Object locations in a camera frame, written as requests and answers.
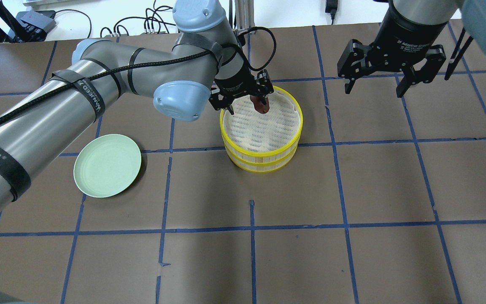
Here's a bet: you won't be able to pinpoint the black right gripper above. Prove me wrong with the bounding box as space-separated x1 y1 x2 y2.
337 8 446 98

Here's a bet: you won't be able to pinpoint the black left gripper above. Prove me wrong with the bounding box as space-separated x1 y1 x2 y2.
209 63 274 115

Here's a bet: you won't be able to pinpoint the brown steamed bun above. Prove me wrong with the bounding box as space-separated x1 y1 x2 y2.
249 95 270 114

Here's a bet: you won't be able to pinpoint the yellow bamboo steamer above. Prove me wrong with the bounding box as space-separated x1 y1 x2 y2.
224 145 297 173
219 85 303 157

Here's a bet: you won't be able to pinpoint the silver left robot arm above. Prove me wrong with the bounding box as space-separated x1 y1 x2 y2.
0 0 274 212

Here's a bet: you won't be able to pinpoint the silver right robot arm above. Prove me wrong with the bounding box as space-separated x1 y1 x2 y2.
337 0 486 98

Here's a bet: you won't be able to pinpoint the black power adapter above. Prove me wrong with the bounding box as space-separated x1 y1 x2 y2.
325 0 339 15

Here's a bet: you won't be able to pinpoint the green round plate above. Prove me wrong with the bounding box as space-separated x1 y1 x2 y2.
73 133 142 198

